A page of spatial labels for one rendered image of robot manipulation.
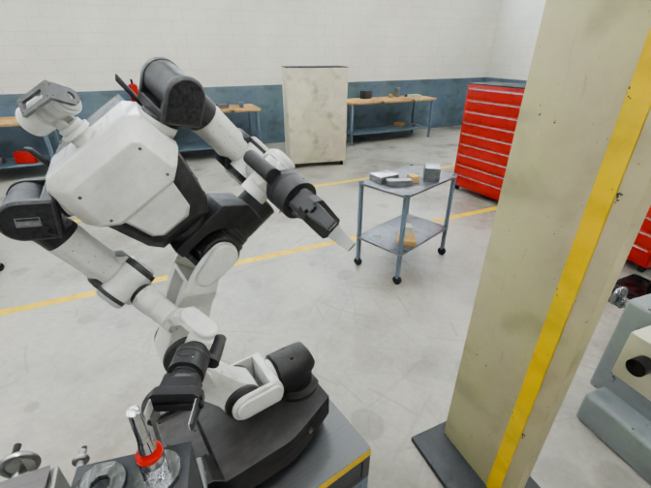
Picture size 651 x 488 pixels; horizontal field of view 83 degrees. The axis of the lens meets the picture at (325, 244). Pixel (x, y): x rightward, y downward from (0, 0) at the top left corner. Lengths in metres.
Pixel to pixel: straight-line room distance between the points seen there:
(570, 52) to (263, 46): 7.39
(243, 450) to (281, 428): 0.15
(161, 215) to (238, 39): 7.40
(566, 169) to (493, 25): 10.35
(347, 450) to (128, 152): 1.35
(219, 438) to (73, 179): 1.04
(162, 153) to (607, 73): 1.12
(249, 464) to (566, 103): 1.52
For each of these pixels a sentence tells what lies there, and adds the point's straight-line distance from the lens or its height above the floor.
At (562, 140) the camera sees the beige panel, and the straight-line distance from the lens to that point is 1.32.
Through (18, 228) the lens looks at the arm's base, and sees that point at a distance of 1.04.
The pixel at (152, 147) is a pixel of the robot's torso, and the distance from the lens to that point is 0.91.
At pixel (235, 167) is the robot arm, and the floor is 1.54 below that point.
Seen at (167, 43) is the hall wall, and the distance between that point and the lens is 8.07.
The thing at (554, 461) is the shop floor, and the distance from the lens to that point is 2.44.
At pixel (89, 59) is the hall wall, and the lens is 8.09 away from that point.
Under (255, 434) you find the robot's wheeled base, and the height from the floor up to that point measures 0.57.
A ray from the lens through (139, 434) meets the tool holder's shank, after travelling 0.79.
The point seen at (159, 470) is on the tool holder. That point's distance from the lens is 0.87.
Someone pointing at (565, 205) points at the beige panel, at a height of 1.42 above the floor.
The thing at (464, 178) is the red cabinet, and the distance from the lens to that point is 5.66.
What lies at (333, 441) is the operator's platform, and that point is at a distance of 1.73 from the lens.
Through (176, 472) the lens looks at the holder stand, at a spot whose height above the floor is 1.11.
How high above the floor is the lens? 1.84
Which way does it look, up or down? 28 degrees down
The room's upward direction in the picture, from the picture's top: straight up
